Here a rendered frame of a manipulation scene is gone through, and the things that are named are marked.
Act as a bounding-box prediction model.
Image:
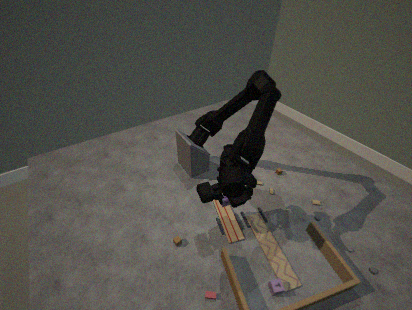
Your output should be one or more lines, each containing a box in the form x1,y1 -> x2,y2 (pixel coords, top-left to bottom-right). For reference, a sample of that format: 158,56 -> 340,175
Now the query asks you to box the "purple cube with black t mark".
221,194 -> 230,207

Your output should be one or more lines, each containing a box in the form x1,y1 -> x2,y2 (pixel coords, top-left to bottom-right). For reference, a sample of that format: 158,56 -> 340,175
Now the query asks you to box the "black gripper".
196,167 -> 257,204

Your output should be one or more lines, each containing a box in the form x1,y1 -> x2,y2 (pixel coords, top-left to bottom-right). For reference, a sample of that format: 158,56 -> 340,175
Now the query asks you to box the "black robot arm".
187,70 -> 282,208

